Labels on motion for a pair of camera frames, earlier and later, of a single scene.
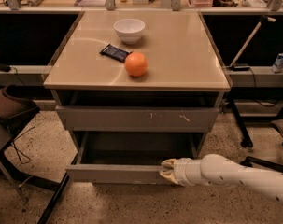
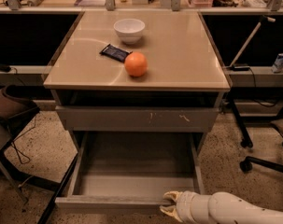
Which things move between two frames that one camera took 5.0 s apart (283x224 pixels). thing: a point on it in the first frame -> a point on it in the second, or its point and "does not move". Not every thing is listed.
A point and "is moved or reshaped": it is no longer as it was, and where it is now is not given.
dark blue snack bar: (116, 52) does not move
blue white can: (280, 62) does not move
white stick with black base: (236, 67) does not move
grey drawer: (131, 157) is moved or reshaped
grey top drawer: (137, 119) does not move
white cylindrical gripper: (182, 170) -> (187, 204)
